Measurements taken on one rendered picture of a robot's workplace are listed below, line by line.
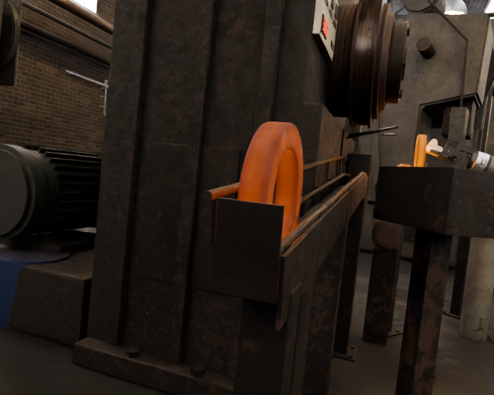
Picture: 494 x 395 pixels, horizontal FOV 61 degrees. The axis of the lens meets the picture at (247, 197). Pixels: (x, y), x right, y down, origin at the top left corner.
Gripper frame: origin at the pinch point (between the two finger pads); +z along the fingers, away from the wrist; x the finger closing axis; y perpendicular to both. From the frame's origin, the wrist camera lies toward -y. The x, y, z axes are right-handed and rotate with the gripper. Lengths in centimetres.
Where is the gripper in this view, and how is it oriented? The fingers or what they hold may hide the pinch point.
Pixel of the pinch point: (420, 148)
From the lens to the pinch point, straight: 190.8
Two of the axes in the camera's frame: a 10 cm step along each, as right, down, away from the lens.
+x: -3.2, 0.1, -9.5
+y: 3.6, -9.2, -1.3
